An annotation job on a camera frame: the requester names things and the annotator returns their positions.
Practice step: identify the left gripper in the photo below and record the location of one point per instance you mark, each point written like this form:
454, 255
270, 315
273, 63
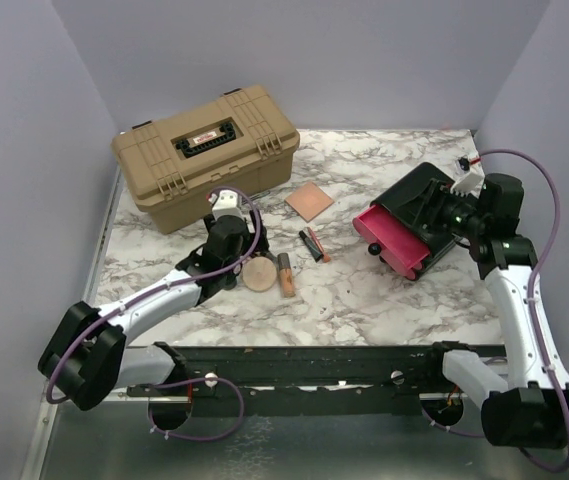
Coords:
262, 245

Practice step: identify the black and coral lipstick tube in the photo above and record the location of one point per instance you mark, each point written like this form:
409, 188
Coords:
311, 241

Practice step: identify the beige concealer tube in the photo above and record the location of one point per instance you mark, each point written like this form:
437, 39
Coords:
285, 274

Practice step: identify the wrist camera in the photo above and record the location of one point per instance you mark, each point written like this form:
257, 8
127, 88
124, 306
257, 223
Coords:
225, 203
472, 176

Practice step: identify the tan plastic toolbox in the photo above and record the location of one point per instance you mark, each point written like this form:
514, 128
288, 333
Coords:
242, 139

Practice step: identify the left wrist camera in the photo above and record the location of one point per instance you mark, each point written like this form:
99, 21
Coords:
225, 203

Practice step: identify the small black round jar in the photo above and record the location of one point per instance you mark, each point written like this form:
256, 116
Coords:
230, 277

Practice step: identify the round wooden compact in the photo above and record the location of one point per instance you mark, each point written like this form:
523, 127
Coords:
259, 274

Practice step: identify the black makeup drawer organizer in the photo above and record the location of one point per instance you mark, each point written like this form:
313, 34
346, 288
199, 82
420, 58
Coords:
399, 201

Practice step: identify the pink top drawer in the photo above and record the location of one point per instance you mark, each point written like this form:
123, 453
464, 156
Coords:
391, 241

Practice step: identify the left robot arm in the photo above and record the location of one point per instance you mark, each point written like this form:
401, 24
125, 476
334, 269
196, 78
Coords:
85, 359

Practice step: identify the square copper compact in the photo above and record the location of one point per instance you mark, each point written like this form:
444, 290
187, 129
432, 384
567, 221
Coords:
309, 201

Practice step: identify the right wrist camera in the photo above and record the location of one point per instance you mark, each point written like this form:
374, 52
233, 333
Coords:
472, 176

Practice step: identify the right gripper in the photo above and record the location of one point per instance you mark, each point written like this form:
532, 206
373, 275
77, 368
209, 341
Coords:
436, 197

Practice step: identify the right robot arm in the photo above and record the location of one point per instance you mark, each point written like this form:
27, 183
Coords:
529, 407

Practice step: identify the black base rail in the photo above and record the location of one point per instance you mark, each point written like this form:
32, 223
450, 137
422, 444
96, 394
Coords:
306, 381

